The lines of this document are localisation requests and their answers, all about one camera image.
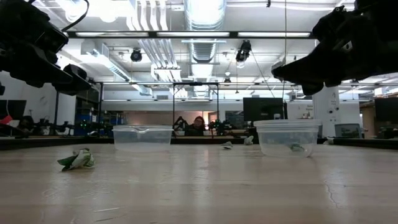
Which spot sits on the white pillar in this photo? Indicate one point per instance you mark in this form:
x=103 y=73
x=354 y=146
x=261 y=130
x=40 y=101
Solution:
x=326 y=109

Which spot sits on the black monitor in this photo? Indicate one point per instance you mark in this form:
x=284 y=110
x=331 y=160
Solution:
x=14 y=109
x=262 y=109
x=387 y=112

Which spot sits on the black metal table frame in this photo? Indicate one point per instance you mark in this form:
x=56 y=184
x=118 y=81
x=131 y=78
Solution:
x=46 y=142

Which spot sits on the person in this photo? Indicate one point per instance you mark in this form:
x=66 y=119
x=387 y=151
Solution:
x=197 y=126

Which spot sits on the black background rig frame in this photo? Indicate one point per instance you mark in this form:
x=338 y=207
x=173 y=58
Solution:
x=196 y=84

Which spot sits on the silver ceiling duct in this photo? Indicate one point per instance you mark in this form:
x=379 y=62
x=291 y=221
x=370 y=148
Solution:
x=205 y=15

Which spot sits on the rectangular clear plastic bin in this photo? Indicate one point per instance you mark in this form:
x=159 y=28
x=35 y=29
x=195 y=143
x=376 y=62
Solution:
x=143 y=138

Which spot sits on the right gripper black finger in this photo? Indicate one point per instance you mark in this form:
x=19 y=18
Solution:
x=317 y=67
x=312 y=88

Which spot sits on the black background robot arm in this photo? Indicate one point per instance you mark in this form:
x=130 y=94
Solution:
x=181 y=123

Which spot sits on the red object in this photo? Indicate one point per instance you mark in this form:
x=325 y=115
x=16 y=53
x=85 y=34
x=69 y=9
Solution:
x=5 y=119

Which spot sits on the black hanging camera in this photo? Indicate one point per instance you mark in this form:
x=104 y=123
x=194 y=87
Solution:
x=136 y=56
x=243 y=51

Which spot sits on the small metal nut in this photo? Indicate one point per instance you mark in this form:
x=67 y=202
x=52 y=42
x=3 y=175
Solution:
x=79 y=160

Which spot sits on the round clear plastic bin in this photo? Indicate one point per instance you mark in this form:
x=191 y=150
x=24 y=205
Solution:
x=280 y=132

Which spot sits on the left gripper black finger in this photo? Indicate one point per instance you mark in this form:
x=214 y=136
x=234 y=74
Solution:
x=74 y=84
x=31 y=67

